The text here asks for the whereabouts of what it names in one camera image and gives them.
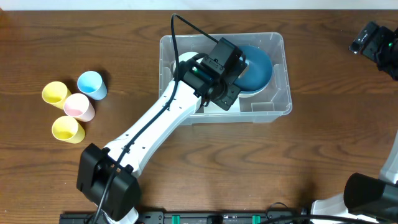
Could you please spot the clear plastic storage container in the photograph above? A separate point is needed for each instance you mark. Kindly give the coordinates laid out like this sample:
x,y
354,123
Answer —
x,y
272,102

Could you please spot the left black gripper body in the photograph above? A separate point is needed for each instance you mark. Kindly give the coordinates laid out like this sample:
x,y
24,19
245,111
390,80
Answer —
x,y
236,86

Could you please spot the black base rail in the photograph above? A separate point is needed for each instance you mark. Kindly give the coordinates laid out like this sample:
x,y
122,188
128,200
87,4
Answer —
x,y
198,218

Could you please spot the light blue cup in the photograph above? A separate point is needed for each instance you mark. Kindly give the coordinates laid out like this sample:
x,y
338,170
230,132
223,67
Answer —
x,y
92,84

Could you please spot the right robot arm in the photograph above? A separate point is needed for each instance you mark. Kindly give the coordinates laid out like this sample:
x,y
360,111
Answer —
x,y
366,198

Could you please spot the white small bowl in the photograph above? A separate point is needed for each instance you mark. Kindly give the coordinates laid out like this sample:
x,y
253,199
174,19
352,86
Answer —
x,y
184,57

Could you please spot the dark blue bowl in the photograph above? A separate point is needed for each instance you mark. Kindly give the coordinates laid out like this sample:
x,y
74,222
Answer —
x,y
259,64
252,86

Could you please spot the pink cup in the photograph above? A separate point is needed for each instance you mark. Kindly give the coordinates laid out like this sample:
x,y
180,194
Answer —
x,y
78,106

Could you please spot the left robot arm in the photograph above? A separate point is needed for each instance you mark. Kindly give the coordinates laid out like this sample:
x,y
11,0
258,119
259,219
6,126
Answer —
x,y
108,176

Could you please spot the yellow cup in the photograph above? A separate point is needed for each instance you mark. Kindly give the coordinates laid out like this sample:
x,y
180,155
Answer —
x,y
55,94
68,129

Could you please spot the beige large bowl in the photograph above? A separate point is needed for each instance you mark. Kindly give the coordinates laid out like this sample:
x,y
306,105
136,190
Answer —
x,y
252,95

